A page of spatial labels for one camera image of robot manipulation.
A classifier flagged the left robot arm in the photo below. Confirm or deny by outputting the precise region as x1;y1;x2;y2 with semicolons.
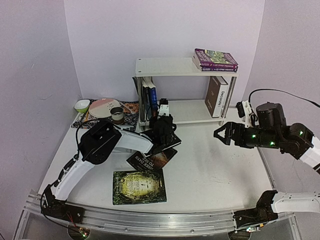
40;115;181;222

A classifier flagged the aluminium front rail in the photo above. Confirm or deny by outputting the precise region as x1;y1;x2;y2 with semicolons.
13;190;297;239

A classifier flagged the blue orange paperback book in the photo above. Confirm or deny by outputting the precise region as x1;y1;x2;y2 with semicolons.
149;87;159;117

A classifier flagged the dark Days book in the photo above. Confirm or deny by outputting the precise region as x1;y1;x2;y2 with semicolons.
126;148;178;172

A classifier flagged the pink white plate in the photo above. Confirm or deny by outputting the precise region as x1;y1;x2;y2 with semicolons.
88;98;121;118

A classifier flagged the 52-Storey Treehouse book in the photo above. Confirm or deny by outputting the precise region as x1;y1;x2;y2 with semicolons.
198;66;238;73

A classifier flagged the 117-Storey Treehouse book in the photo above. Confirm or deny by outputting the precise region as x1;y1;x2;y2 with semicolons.
192;48;239;70

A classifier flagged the patterned placemat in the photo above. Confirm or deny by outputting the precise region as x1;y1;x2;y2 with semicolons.
70;101;139;131

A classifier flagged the grey ianra book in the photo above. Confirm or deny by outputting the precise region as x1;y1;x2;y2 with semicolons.
112;125;137;153

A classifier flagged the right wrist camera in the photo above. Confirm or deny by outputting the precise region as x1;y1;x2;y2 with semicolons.
236;100;258;128

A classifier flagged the small brown white cup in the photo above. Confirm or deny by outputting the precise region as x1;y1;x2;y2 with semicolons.
110;107;125;125

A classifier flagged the black gold-circle book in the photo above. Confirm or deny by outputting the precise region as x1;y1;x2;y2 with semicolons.
141;129;182;157

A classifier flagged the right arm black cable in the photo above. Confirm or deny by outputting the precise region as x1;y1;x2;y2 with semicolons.
248;89;320;108

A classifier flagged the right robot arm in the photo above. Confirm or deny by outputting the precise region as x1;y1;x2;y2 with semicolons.
213;101;320;228

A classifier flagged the white two-tier shelf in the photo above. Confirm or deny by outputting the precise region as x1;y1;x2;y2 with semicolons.
134;57;239;127

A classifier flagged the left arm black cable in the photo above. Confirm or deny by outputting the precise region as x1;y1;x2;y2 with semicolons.
74;119;106;156

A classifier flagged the dark blue barcode book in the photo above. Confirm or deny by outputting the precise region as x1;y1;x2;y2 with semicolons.
142;78;151;122

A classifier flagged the green bowl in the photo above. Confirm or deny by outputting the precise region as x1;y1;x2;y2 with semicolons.
74;99;91;113

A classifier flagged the green Alice book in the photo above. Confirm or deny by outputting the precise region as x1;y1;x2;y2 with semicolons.
112;169;167;206

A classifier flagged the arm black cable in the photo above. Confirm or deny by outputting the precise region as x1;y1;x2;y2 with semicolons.
248;89;320;108
74;119;106;156

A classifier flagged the Decorate Furniture large book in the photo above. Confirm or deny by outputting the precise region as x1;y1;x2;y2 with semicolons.
204;76;229;118

